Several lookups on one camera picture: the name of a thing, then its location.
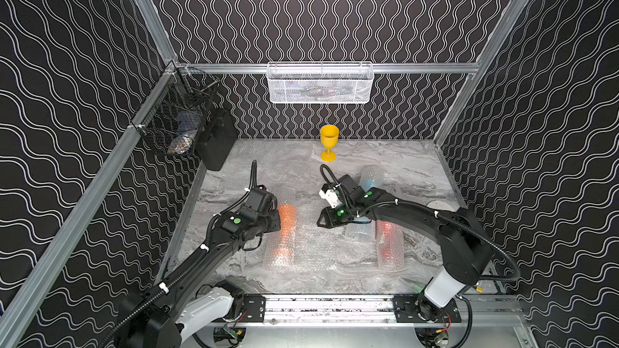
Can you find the blue wine glass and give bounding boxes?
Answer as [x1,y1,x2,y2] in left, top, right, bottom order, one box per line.
[344,165,385,247]

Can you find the orange wine glass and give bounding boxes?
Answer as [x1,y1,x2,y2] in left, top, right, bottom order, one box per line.
[263,204,337,272]

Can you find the yellow wine glass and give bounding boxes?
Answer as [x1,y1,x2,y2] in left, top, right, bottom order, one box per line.
[320,125,339,163]

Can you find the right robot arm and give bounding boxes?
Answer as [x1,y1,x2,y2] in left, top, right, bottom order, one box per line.
[317,185,521,322]

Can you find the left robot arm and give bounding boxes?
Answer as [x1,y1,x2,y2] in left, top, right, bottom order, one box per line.
[99,185,280,347]

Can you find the wrapped red wine glass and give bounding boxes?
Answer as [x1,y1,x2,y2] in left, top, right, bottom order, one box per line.
[376,221,405,272]

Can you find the white tape roll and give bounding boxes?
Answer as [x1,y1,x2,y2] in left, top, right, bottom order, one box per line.
[427,200,458,212]

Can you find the black box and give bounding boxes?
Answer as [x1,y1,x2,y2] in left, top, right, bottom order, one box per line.
[195,108,238,171]

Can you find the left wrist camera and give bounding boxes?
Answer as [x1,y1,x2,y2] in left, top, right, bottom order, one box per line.
[240,185,277,217]

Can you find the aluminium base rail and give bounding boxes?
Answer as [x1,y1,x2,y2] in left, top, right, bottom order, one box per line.
[134,293,526,328]

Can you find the black wire basket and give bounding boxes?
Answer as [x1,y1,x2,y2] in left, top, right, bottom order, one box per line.
[135,63,222,157]

